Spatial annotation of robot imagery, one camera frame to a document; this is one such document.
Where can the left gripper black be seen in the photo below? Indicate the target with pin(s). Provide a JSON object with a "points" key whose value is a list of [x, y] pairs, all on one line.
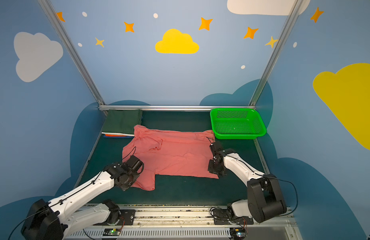
{"points": [[134, 163]]}

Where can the folded blue t-shirt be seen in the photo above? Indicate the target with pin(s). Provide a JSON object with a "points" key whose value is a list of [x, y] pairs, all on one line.
{"points": [[121, 137]]}

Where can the folded white t-shirt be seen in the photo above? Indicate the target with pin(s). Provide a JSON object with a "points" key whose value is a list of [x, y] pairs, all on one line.
{"points": [[104, 133]]}

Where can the left aluminium frame post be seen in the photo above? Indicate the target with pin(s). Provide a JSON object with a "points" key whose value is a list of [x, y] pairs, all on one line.
{"points": [[57, 24]]}

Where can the right controller board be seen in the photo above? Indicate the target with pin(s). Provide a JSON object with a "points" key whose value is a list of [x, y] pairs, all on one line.
{"points": [[237, 233]]}

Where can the green plastic basket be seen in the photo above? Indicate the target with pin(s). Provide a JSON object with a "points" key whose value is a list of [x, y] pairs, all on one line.
{"points": [[237, 124]]}

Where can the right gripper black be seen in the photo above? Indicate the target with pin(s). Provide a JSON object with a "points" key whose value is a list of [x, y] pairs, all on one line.
{"points": [[215, 149]]}

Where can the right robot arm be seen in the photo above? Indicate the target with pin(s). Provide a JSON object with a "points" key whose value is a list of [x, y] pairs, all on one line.
{"points": [[265, 199]]}

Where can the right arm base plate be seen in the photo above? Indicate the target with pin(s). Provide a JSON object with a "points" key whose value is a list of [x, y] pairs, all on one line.
{"points": [[223, 217]]}

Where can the left controller board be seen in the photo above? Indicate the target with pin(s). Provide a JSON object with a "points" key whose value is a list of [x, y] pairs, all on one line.
{"points": [[112, 232]]}

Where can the aluminium front rail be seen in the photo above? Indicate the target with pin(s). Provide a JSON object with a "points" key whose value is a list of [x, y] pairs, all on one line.
{"points": [[186, 222]]}

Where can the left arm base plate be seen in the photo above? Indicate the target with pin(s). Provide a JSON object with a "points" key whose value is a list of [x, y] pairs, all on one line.
{"points": [[125, 217]]}

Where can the pink red t-shirt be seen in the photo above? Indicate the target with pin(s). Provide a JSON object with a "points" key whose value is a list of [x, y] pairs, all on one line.
{"points": [[170, 153]]}

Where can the right aluminium frame post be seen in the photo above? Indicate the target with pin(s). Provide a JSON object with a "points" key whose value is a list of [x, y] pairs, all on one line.
{"points": [[283, 37]]}

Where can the rear aluminium frame bar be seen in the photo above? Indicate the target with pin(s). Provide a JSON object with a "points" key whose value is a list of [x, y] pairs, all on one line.
{"points": [[168, 108]]}

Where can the controller board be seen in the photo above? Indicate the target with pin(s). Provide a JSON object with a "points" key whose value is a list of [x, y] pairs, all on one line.
{"points": [[112, 232], [237, 233]]}

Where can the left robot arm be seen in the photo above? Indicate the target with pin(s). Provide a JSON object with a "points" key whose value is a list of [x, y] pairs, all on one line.
{"points": [[61, 217]]}

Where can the aluminium frame post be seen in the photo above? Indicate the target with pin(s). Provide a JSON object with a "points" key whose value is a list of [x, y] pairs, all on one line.
{"points": [[283, 37], [57, 24]]}

